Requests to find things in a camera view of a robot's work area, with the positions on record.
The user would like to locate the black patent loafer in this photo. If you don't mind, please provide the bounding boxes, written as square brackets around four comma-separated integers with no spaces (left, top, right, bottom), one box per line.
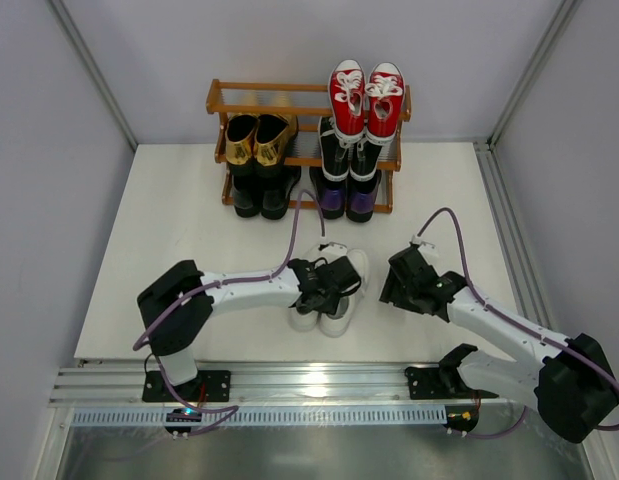
[261,166,302,220]
[231,175,262,218]

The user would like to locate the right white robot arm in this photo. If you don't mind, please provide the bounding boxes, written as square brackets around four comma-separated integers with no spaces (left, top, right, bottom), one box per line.
[380,243,619,444]

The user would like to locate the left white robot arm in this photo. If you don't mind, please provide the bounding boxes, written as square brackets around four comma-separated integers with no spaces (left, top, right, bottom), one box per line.
[132,247,369,386]

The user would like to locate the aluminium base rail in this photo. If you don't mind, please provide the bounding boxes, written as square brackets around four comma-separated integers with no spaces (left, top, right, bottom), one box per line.
[46,362,598,409]

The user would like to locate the red canvas sneaker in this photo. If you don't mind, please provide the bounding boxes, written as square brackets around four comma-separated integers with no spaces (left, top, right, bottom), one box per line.
[365,62,405,145]
[328,59,365,143]

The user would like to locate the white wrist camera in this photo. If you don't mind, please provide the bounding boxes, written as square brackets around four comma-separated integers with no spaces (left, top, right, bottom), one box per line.
[318,242,348,255]
[410,235,439,263]

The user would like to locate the orange wooden shoe shelf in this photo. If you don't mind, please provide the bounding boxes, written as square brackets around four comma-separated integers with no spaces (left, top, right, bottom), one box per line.
[206,79,412,214]

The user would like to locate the right black controller box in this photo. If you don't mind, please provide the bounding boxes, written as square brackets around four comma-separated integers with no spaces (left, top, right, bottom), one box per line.
[443,405,480,433]

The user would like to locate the left aluminium corner post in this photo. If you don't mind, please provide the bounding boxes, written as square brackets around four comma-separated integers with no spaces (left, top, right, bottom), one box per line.
[45,0,139,152]

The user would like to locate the gold loafer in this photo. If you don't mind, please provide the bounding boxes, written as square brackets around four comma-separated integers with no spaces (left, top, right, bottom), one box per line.
[225,114,259,177]
[254,114,298,179]

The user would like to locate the white slotted cable duct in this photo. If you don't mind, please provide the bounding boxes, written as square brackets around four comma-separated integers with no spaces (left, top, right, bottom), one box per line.
[71,404,446,427]

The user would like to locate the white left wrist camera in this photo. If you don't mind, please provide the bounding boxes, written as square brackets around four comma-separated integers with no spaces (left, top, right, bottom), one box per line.
[318,242,348,255]

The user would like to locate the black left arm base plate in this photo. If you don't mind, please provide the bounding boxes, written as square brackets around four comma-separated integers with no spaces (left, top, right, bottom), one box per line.
[141,370,231,404]

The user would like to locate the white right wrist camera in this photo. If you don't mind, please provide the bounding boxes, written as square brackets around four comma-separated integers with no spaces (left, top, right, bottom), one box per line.
[410,235,439,263]

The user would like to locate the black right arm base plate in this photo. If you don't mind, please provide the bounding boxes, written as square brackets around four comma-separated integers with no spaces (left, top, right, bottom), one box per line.
[404,365,498,400]

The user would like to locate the left black controller box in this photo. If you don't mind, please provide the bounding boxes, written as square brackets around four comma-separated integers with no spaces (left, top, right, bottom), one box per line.
[164,407,202,437]

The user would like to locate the right side aluminium rail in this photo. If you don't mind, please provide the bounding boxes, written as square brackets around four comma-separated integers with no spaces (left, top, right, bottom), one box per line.
[473,142,555,329]

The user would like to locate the black controller box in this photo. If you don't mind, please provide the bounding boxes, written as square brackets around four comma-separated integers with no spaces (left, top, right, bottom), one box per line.
[164,407,202,437]
[443,405,480,433]

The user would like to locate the aluminium corner post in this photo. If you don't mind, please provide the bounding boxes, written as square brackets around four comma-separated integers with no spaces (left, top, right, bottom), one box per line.
[45,0,139,152]
[487,0,582,149]

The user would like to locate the right aluminium corner post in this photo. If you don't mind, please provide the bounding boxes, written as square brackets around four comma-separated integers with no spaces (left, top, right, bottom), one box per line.
[487,0,582,149]

